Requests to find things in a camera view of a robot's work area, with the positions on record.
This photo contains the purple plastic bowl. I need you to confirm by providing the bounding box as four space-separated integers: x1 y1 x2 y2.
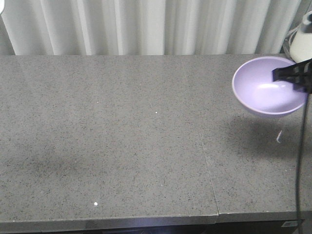
232 56 307 117

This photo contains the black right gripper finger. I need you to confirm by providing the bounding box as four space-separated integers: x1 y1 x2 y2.
272 59 312 93

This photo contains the white pleated curtain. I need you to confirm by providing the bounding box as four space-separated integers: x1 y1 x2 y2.
0 0 312 55

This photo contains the white appliance power cable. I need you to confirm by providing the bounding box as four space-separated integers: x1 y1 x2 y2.
282 26 300 59

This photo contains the black two-drawer sterilizer cabinet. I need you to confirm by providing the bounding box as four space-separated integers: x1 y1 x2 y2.
101 220 298 234

